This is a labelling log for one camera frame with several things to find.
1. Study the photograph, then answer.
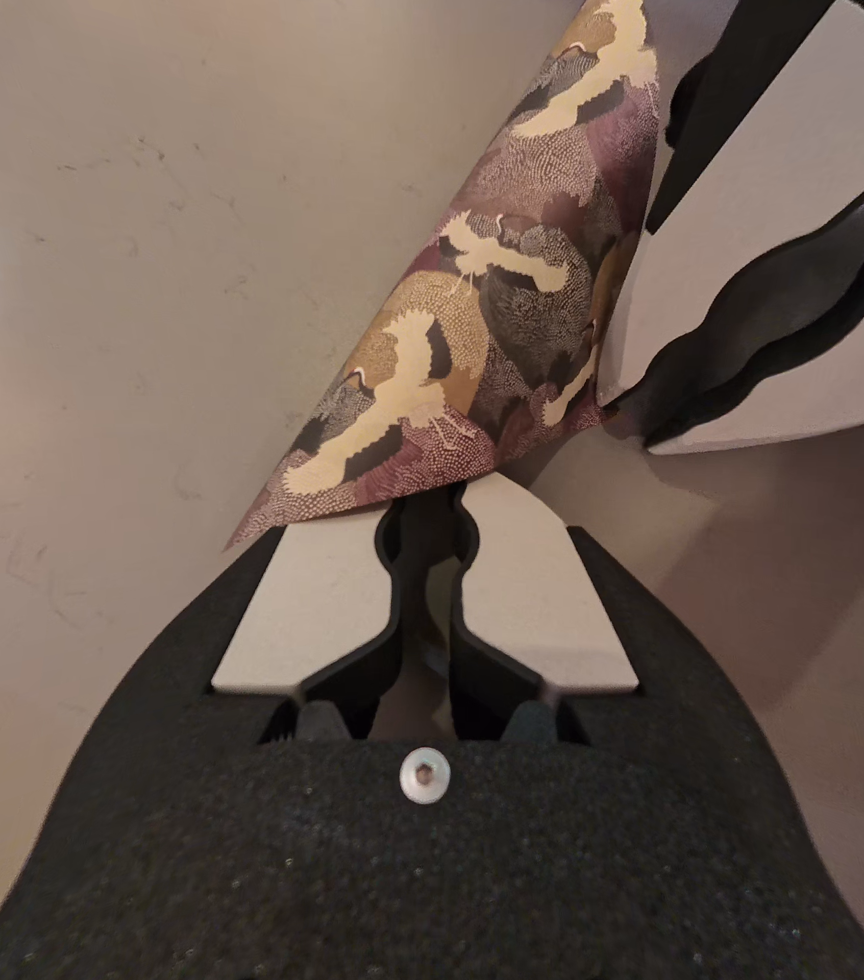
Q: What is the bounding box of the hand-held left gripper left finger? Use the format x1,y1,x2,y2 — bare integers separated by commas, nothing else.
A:
211,494,434,740

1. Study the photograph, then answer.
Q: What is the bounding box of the crane patterned origami paper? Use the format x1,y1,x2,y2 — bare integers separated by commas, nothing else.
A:
224,0,666,552

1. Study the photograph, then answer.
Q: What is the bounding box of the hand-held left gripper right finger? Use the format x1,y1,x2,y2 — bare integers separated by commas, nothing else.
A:
447,473,641,742

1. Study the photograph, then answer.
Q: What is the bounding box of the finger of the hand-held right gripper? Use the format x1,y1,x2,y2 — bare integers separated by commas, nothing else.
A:
600,0,864,410
615,191,864,458

